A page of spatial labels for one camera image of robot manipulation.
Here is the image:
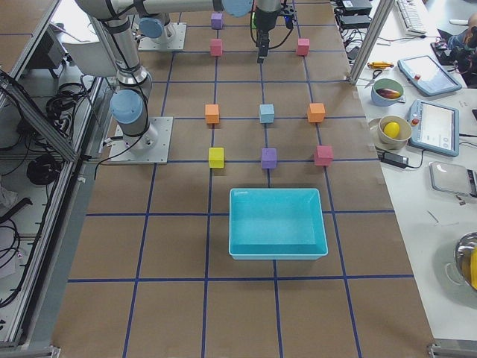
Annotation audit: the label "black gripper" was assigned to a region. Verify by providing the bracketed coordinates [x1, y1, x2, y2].
[255, 9, 278, 63]

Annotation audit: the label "light blue block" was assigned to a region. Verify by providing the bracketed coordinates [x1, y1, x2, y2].
[259, 104, 275, 124]

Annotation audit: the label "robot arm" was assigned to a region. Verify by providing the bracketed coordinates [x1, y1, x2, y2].
[212, 0, 296, 64]
[77, 1, 227, 164]

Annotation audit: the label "green block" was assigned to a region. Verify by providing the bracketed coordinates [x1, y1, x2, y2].
[250, 12, 256, 29]

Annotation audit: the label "pink block upper left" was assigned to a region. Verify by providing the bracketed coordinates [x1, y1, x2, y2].
[295, 38, 310, 57]

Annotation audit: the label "pink block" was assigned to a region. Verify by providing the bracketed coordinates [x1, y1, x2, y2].
[209, 38, 224, 57]
[295, 38, 310, 57]
[313, 145, 334, 166]

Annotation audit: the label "pink block lower left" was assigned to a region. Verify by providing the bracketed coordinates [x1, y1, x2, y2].
[209, 38, 224, 57]

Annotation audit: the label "purple block lower left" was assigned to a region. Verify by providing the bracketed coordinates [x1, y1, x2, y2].
[210, 13, 224, 30]

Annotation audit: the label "purple block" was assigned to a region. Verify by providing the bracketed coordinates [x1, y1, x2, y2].
[261, 148, 277, 169]
[210, 13, 224, 30]

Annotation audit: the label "orange block lower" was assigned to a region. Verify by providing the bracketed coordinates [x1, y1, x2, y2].
[204, 104, 220, 125]

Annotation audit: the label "orange block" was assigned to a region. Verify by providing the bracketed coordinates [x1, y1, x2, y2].
[204, 104, 220, 125]
[307, 103, 326, 123]

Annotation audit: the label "orange block upper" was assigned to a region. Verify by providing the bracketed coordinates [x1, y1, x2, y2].
[307, 103, 326, 123]

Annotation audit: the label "purple block right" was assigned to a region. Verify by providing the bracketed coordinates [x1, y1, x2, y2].
[261, 148, 277, 169]

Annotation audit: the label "yellow block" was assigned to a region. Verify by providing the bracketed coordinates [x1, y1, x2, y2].
[208, 147, 224, 169]

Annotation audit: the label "pink block upper right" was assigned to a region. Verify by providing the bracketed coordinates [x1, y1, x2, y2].
[313, 145, 334, 166]

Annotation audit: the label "green bowl with fruit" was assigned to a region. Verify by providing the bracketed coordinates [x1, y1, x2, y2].
[370, 78, 404, 107]

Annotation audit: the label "yellow lemon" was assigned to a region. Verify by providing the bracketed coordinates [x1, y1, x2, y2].
[382, 122, 400, 139]

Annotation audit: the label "bowl with lemon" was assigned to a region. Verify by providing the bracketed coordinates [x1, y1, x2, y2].
[368, 116, 412, 150]

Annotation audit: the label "teach pendant far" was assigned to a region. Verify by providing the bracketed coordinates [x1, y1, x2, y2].
[397, 55, 462, 96]

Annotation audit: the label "teach pendant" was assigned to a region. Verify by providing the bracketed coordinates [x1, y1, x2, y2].
[408, 100, 460, 157]
[397, 55, 462, 96]

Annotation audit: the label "cyan plastic bin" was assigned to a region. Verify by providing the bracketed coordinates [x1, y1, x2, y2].
[228, 188, 329, 260]

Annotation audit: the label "black power adapter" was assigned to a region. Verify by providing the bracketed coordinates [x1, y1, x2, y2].
[378, 151, 409, 169]

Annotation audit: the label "teach pendant near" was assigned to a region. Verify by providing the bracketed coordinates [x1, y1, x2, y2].
[408, 100, 460, 157]

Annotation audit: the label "grey kitchen scale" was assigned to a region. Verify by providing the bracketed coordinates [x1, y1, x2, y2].
[429, 161, 476, 198]

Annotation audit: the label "metal bowl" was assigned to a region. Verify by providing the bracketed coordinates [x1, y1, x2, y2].
[444, 232, 476, 292]

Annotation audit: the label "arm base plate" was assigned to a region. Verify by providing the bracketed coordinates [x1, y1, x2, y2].
[138, 22, 186, 52]
[109, 116, 174, 165]

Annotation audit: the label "black handled scissors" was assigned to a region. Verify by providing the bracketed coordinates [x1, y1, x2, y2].
[365, 69, 383, 88]

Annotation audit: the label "aluminium frame post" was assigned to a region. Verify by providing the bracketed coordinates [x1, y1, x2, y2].
[347, 0, 394, 85]

